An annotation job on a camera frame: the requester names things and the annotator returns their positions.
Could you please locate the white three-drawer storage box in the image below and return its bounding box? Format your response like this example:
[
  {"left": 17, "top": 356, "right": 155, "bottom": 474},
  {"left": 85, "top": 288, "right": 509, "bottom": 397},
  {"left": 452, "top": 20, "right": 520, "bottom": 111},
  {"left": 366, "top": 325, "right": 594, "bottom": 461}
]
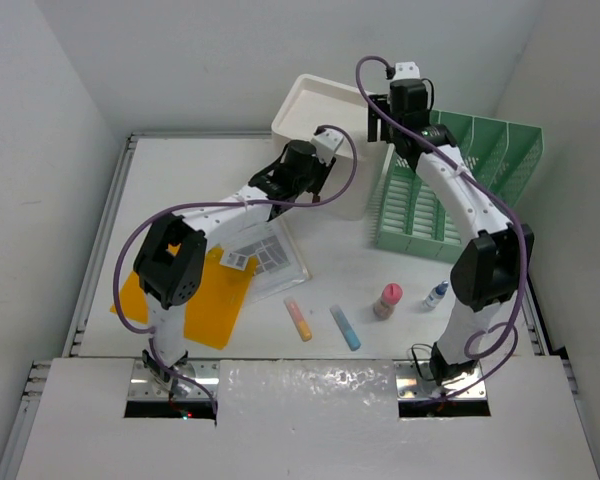
[{"left": 271, "top": 74, "right": 389, "bottom": 221}]

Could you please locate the pink-capped small bottle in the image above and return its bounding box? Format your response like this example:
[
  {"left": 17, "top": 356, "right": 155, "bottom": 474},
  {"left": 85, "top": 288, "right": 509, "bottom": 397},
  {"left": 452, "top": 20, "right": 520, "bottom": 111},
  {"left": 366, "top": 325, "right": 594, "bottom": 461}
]
[{"left": 373, "top": 283, "right": 403, "bottom": 320}]

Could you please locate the orange pink highlighter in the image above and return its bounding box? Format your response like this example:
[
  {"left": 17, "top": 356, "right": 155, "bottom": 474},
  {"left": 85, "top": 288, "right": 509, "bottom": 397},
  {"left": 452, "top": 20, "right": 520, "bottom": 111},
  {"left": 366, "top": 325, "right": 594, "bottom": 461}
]
[{"left": 284, "top": 296, "right": 312, "bottom": 342}]

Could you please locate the blue highlighter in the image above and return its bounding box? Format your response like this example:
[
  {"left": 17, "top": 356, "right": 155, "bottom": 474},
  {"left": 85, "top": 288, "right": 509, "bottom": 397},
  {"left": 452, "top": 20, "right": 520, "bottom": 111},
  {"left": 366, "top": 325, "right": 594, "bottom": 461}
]
[{"left": 330, "top": 305, "right": 361, "bottom": 351}]

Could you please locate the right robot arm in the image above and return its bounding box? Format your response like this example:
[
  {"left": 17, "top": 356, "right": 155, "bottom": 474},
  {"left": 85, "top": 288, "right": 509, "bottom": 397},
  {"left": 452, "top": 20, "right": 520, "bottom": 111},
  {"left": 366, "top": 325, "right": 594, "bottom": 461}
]
[{"left": 368, "top": 76, "right": 534, "bottom": 384}]

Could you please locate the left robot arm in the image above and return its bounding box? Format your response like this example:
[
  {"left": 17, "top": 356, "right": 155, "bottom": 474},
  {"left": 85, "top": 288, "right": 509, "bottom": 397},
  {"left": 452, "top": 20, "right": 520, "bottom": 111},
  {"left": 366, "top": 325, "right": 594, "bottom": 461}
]
[{"left": 133, "top": 129, "right": 343, "bottom": 384}]

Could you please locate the clear sleeve with documents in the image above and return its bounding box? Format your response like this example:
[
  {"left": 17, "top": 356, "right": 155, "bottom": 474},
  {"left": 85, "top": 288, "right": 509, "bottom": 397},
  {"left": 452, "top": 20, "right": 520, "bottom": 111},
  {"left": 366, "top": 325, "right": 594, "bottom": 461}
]
[{"left": 220, "top": 219, "right": 311, "bottom": 304}]

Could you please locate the green plastic file organizer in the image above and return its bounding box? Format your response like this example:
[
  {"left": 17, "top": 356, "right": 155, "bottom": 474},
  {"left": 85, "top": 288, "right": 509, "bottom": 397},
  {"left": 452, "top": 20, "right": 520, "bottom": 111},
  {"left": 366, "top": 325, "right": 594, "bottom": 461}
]
[{"left": 376, "top": 110, "right": 544, "bottom": 263}]

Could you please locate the orange plastic folder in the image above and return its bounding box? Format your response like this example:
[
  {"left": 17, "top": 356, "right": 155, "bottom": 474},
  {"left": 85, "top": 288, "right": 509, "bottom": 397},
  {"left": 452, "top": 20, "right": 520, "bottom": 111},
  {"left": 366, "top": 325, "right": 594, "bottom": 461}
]
[{"left": 109, "top": 248, "right": 259, "bottom": 351}]

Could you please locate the blue-capped small dropper bottle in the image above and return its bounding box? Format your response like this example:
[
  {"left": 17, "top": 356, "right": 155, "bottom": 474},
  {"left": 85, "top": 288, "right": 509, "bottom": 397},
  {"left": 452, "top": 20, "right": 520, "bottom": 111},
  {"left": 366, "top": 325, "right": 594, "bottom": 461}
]
[{"left": 423, "top": 281, "right": 449, "bottom": 310}]

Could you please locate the white foam front panel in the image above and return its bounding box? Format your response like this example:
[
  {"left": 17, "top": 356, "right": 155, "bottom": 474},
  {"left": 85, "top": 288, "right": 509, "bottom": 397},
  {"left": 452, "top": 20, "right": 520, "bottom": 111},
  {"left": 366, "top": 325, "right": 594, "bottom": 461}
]
[{"left": 18, "top": 357, "right": 597, "bottom": 479}]

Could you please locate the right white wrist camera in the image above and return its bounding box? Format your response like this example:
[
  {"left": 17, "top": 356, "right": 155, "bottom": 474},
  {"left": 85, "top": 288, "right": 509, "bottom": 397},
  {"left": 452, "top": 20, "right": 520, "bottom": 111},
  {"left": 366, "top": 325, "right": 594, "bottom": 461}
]
[{"left": 389, "top": 61, "right": 421, "bottom": 81}]

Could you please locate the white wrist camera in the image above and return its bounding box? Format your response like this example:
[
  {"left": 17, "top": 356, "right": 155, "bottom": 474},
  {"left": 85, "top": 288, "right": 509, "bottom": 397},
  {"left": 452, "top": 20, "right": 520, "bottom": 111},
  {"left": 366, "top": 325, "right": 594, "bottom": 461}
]
[
  {"left": 389, "top": 61, "right": 421, "bottom": 81},
  {"left": 310, "top": 127, "right": 344, "bottom": 166}
]

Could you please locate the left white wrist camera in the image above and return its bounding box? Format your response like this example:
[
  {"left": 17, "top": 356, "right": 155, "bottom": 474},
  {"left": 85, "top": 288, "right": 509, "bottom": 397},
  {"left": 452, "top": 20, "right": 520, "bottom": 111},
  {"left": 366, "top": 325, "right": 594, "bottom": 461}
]
[{"left": 310, "top": 127, "right": 344, "bottom": 166}]

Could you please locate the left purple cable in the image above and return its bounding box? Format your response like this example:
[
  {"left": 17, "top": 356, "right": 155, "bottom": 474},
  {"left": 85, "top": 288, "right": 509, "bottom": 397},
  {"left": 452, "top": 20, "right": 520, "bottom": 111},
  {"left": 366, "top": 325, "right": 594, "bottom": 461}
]
[{"left": 110, "top": 124, "right": 359, "bottom": 416}]

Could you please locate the purple cable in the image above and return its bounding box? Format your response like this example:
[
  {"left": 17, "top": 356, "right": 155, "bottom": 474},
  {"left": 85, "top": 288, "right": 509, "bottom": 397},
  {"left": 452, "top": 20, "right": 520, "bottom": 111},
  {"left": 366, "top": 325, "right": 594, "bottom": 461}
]
[
  {"left": 354, "top": 54, "right": 527, "bottom": 404},
  {"left": 110, "top": 124, "right": 359, "bottom": 416}
]

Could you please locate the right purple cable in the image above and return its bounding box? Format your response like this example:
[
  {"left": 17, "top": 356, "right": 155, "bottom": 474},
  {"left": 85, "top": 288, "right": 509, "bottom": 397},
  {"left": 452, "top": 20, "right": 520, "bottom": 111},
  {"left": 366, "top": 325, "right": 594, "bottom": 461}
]
[{"left": 354, "top": 54, "right": 527, "bottom": 404}]

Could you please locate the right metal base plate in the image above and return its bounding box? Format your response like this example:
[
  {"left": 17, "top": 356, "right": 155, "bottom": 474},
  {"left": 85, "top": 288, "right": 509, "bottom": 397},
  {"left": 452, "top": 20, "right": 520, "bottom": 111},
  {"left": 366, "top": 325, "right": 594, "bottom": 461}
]
[{"left": 394, "top": 360, "right": 487, "bottom": 402}]

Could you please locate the metal base plate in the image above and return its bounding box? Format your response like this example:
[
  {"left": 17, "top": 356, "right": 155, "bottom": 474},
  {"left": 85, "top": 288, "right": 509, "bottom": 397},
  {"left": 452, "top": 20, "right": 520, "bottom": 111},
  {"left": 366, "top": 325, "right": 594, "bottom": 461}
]
[
  {"left": 394, "top": 360, "right": 487, "bottom": 402},
  {"left": 127, "top": 359, "right": 220, "bottom": 401}
]

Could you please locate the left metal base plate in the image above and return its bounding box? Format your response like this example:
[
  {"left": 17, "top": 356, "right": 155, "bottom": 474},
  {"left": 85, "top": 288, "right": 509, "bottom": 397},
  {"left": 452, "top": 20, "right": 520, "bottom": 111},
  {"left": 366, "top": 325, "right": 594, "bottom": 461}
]
[{"left": 127, "top": 359, "right": 220, "bottom": 401}]

